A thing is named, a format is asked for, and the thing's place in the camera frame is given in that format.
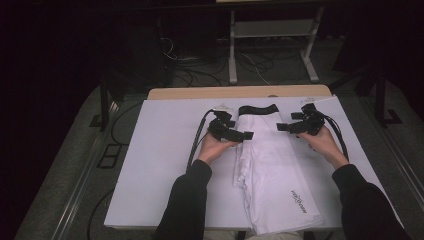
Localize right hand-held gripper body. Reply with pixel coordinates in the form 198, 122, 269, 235
288, 96, 326, 136

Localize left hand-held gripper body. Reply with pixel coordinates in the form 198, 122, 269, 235
207, 103, 246, 142

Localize white shorts with black waistband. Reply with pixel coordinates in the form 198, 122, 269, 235
232, 103, 326, 236

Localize person's left hand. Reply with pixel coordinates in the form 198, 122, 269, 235
197, 133, 242, 166

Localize person's right hand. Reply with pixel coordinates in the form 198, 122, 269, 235
295, 125, 350, 170

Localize wooden table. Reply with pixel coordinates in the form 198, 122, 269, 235
147, 84, 333, 101

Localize white metal stand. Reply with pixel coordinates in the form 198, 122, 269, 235
228, 5, 325, 85

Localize white board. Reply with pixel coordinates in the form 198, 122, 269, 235
103, 95, 403, 232

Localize dark metal stand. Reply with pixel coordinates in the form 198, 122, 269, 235
89, 79, 116, 132
374, 64, 403, 128

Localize left hand-held gripper black cable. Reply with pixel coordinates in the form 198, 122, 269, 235
185, 108, 216, 173

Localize hand-held gripper black cable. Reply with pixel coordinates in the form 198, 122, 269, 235
185, 108, 216, 173
321, 112, 350, 162

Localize right hand-held gripper black cable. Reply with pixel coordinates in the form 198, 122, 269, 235
321, 112, 350, 162

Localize tangle of black floor cables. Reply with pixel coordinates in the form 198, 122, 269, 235
159, 34, 301, 88

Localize white floor cable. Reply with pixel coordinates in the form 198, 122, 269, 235
238, 52, 272, 86

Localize metal floor rail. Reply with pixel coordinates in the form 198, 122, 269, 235
49, 99, 122, 240
378, 124, 424, 204

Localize curved black floor cable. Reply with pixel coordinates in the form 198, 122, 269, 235
110, 101, 144, 146

